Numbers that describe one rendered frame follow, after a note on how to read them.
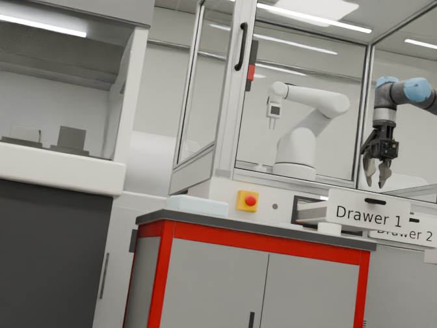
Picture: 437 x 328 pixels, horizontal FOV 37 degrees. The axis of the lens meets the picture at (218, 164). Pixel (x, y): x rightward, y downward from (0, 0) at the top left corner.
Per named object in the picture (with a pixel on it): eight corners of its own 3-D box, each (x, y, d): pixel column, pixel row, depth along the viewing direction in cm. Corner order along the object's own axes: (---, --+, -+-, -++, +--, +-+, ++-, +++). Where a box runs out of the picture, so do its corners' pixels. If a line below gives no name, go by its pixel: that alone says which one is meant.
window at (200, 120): (220, 140, 246) (250, -72, 259) (218, 140, 246) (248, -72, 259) (177, 166, 329) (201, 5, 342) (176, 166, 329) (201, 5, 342)
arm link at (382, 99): (390, 73, 214) (370, 78, 221) (387, 106, 212) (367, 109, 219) (406, 80, 218) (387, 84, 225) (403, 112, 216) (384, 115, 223)
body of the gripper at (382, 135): (376, 155, 209) (380, 118, 211) (364, 159, 218) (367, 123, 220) (398, 159, 211) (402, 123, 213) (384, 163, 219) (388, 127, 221)
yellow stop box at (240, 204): (257, 212, 236) (260, 192, 237) (238, 209, 235) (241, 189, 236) (253, 213, 241) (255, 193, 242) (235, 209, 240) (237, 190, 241)
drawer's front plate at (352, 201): (408, 234, 218) (411, 202, 220) (327, 221, 212) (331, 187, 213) (405, 234, 220) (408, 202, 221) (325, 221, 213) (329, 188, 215)
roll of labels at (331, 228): (344, 239, 197) (346, 226, 198) (327, 235, 194) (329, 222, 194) (329, 238, 203) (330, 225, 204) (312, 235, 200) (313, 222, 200)
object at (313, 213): (400, 229, 220) (402, 211, 221) (330, 217, 214) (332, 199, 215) (349, 232, 258) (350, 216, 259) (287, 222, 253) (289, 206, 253)
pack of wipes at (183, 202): (214, 218, 190) (216, 204, 191) (228, 218, 181) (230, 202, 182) (166, 210, 184) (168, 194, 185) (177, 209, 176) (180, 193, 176)
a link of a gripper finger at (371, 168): (369, 182, 209) (375, 155, 211) (359, 184, 215) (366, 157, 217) (377, 185, 210) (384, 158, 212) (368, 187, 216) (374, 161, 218)
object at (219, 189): (454, 255, 259) (458, 218, 262) (205, 215, 237) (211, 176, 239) (350, 252, 351) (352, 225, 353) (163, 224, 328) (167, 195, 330)
